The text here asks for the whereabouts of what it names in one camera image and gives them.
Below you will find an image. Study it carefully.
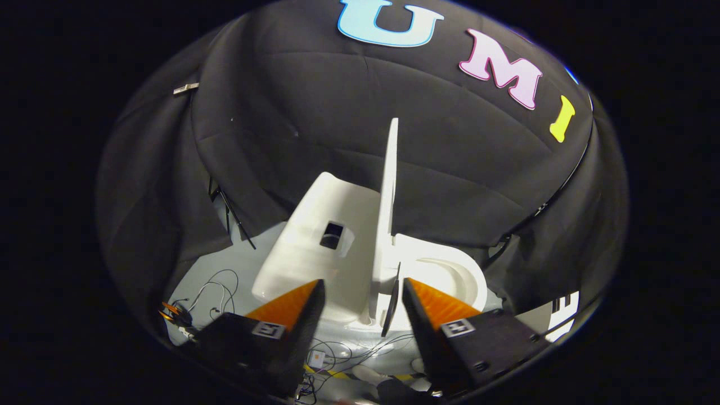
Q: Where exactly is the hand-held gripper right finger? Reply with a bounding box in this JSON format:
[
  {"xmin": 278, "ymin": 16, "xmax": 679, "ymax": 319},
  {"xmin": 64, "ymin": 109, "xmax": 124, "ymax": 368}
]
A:
[{"xmin": 402, "ymin": 277, "xmax": 551, "ymax": 396}]

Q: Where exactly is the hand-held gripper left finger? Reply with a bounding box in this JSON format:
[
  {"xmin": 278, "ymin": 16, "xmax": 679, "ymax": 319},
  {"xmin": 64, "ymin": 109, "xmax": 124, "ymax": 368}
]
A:
[{"xmin": 179, "ymin": 279, "xmax": 327, "ymax": 397}]

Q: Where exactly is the white toilet seat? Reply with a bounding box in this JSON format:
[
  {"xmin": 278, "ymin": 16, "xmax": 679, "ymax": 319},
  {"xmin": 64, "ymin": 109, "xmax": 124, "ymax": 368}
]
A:
[{"xmin": 392, "ymin": 233, "xmax": 488, "ymax": 316}]

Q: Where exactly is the white ceramic toilet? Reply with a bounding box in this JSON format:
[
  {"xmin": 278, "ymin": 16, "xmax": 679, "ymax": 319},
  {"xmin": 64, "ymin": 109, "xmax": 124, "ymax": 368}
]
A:
[{"xmin": 251, "ymin": 172, "xmax": 488, "ymax": 332}]

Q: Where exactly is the white printed banner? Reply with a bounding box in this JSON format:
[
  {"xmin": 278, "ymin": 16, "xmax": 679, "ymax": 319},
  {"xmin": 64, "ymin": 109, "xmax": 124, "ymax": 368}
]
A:
[{"xmin": 515, "ymin": 291, "xmax": 581, "ymax": 343}]

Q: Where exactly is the person's white shoe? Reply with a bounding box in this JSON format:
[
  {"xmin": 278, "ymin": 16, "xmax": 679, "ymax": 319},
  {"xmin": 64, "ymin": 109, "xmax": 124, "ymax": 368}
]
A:
[{"xmin": 353, "ymin": 364, "xmax": 395, "ymax": 389}]

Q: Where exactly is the dark round object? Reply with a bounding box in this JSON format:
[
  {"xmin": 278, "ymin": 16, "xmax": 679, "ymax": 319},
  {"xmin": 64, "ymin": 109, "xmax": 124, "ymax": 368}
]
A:
[{"xmin": 381, "ymin": 263, "xmax": 402, "ymax": 338}]

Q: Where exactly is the orange clamp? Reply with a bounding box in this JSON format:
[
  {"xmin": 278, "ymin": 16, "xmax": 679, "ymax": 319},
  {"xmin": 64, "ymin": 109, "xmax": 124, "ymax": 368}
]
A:
[{"xmin": 159, "ymin": 301, "xmax": 184, "ymax": 326}]

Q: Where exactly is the black metal stand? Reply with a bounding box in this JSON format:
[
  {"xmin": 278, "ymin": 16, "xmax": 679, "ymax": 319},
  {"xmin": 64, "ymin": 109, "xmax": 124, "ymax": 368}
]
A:
[{"xmin": 208, "ymin": 177, "xmax": 257, "ymax": 250}]

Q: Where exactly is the black backdrop cloth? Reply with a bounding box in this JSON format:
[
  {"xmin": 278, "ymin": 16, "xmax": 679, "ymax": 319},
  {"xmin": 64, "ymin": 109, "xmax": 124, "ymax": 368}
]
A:
[{"xmin": 96, "ymin": 0, "xmax": 629, "ymax": 344}]

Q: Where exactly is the thin white cable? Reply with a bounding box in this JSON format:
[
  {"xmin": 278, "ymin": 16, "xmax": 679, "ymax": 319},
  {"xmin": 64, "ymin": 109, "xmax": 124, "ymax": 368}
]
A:
[{"xmin": 308, "ymin": 335, "xmax": 417, "ymax": 367}]

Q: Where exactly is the thin grey cable bundle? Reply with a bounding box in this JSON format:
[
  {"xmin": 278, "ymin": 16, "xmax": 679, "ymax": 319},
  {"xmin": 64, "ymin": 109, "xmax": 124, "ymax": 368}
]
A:
[{"xmin": 186, "ymin": 269, "xmax": 240, "ymax": 317}]

